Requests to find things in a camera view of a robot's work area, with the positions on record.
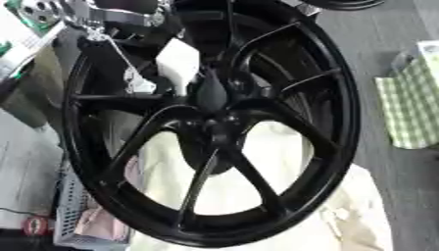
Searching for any black round tyre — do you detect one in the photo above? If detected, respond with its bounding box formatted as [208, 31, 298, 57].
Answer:
[300, 0, 388, 12]

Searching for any red round can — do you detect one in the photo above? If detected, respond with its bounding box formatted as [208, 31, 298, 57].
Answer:
[21, 215, 52, 237]

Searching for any grey plastic basket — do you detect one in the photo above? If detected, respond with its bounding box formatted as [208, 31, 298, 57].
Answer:
[51, 161, 134, 250]

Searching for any pink cloth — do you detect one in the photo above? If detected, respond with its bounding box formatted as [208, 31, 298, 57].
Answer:
[73, 156, 144, 242]

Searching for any grey-brown box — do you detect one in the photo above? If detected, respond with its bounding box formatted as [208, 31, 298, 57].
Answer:
[0, 45, 66, 129]

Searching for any green white checked bag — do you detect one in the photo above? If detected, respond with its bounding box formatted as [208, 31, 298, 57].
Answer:
[373, 40, 439, 150]

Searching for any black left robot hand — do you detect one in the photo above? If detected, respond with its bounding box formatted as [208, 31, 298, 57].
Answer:
[76, 9, 233, 113]

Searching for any black spoked wheel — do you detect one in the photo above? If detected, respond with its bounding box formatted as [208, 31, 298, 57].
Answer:
[60, 0, 364, 248]

